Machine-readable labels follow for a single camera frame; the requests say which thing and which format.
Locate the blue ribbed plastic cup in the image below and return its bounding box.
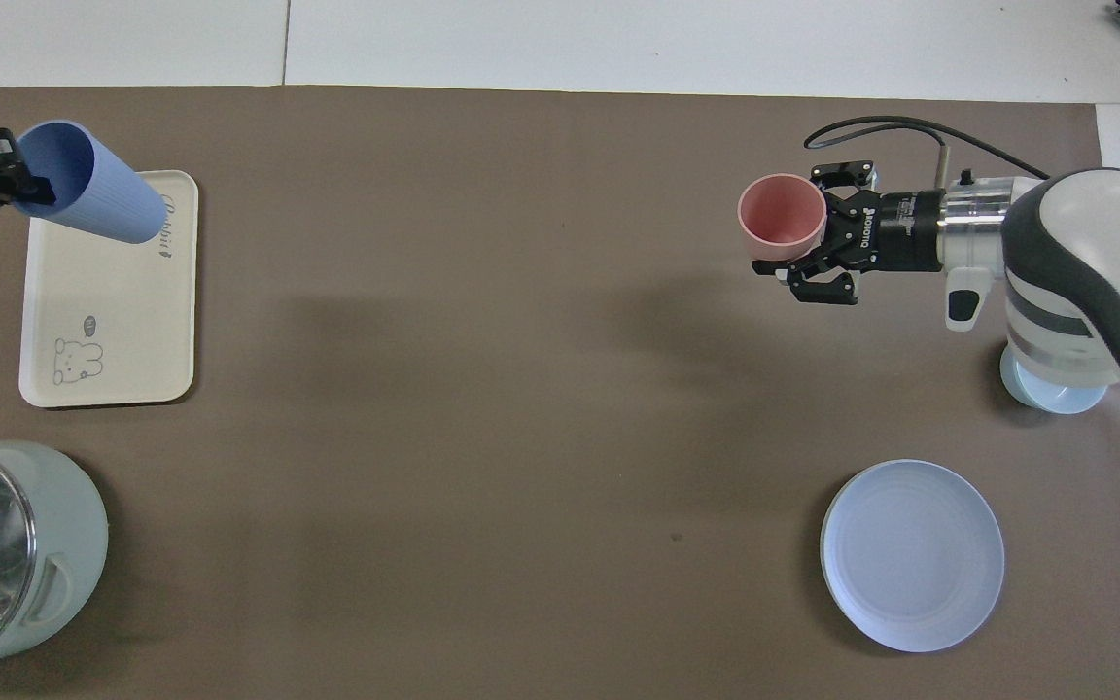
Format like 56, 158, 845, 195
14, 120, 169, 245

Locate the brown table mat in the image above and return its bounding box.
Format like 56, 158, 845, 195
0, 86, 1120, 700

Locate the light blue round plate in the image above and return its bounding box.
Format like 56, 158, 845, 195
820, 459, 1006, 653

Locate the grey-green kettle with glass lid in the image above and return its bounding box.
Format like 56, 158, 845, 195
0, 440, 110, 680

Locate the light blue bowl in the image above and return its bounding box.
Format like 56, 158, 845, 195
999, 345, 1110, 416

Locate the cream tray with rabbit print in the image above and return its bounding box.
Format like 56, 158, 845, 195
18, 170, 199, 408

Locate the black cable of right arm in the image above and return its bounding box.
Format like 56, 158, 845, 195
803, 117, 1052, 186

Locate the pink plastic cup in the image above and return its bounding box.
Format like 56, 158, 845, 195
737, 173, 828, 263

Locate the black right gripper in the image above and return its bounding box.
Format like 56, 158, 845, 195
752, 160, 950, 307

